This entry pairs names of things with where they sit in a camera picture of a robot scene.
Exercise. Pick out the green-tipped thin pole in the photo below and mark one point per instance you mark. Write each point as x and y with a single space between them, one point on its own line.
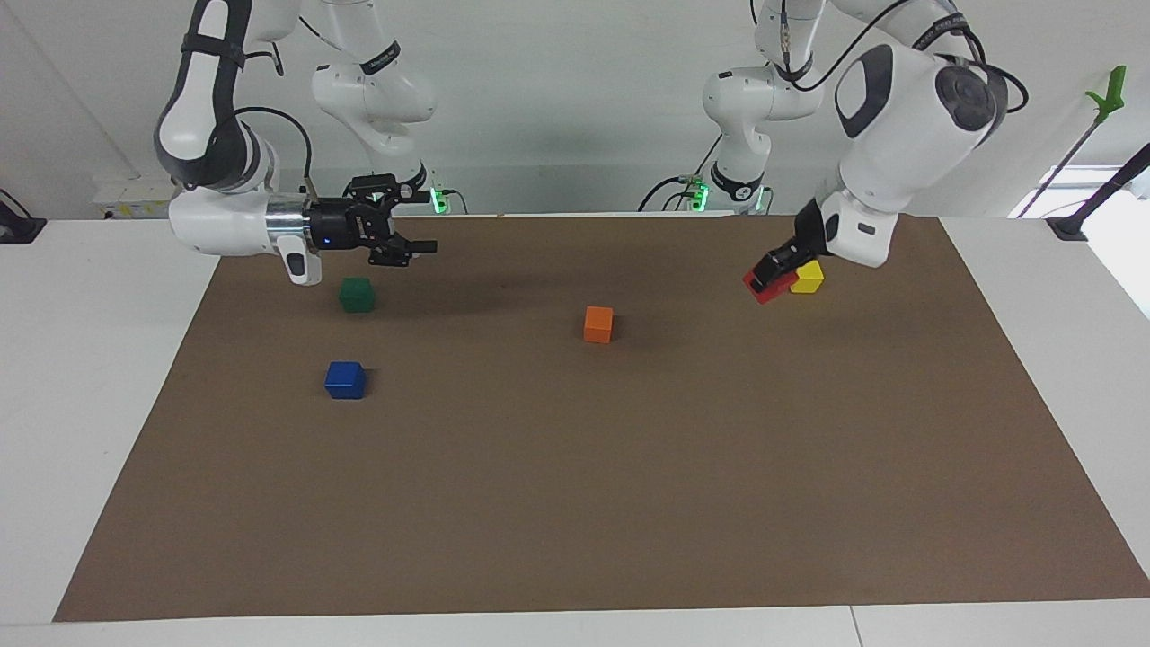
1110 94

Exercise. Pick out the orange wooden block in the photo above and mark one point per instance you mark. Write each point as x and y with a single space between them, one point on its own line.
598 324

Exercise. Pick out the blue wooden block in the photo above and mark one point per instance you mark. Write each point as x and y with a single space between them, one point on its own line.
345 380

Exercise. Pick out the red wooden block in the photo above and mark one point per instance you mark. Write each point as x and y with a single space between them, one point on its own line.
764 295

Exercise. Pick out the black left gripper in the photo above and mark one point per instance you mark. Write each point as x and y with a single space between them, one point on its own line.
813 229

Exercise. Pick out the black table clamp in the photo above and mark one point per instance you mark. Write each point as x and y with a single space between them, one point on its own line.
20 226

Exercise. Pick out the white power strip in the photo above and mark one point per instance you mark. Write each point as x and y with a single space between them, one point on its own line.
135 205

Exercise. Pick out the brown table mat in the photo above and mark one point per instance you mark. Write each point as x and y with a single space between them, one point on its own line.
575 485

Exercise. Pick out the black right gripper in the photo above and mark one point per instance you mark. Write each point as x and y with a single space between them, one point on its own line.
337 226

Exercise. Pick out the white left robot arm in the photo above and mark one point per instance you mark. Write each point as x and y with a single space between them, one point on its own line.
907 135

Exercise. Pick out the green wooden block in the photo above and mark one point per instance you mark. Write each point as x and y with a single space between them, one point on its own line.
357 295

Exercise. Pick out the yellow wooden block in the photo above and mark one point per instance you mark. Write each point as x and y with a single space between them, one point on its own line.
811 280

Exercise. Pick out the black clamp stand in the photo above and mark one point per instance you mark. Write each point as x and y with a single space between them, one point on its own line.
1101 193

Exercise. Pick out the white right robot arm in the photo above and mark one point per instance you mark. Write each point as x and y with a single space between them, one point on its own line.
216 225

